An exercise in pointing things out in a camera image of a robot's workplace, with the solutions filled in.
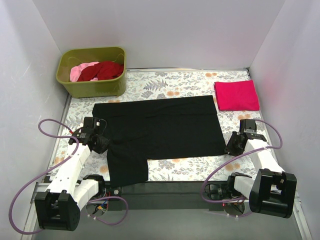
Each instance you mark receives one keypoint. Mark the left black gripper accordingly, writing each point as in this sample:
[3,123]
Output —
[103,144]

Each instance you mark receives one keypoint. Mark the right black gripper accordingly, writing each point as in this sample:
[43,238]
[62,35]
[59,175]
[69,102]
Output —
[232,145]

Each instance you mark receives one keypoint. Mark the black t shirt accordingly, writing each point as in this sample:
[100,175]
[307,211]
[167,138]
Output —
[160,129]

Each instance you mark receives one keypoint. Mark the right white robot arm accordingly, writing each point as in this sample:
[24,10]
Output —
[272,191]

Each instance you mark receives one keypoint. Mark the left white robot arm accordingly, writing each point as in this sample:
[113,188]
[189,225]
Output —
[60,205]

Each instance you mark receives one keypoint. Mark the folded magenta t shirt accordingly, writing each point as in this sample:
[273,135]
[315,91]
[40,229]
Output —
[236,96]

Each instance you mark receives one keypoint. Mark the olive green plastic bin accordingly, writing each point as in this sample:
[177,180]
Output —
[98,88]

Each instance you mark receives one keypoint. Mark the pink garment in bin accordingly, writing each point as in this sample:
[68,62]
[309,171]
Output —
[76,71]

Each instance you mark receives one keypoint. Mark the dark red garment in bin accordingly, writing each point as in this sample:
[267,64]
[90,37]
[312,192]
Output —
[105,70]

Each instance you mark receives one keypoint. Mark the floral patterned table mat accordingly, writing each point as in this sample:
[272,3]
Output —
[152,85]

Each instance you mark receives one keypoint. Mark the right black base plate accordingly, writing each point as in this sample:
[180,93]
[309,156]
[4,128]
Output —
[221,191]

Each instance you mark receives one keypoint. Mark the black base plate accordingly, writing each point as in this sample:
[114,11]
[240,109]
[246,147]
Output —
[109,191]
[221,191]

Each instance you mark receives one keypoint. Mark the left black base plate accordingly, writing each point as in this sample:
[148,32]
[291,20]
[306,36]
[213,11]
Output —
[109,191]

